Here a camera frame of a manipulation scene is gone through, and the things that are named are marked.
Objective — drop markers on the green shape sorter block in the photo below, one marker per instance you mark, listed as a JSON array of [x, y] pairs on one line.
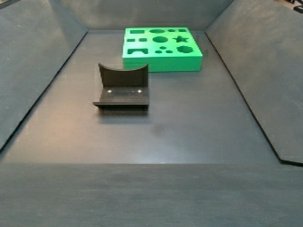
[[167, 48]]

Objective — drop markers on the black curved holder bracket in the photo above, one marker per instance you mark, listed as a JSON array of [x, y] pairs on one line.
[[124, 87]]

